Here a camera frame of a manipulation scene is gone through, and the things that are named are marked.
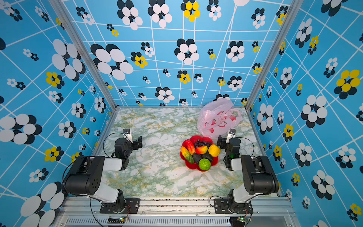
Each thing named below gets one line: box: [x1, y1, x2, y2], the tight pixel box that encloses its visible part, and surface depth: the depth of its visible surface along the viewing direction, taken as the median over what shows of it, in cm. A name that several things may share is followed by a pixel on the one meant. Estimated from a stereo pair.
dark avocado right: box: [201, 150, 214, 163], surface depth 88 cm
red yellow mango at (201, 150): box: [195, 145, 208, 155], surface depth 89 cm
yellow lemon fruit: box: [207, 144, 221, 158], surface depth 86 cm
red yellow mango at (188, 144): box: [181, 139, 196, 156], surface depth 93 cm
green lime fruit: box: [198, 157, 212, 171], surface depth 82 cm
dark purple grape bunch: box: [194, 139, 212, 151], surface depth 93 cm
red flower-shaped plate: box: [179, 135, 219, 172], surface depth 88 cm
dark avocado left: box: [192, 153, 203, 165], surface depth 88 cm
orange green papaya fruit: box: [180, 146, 195, 165], surface depth 87 cm
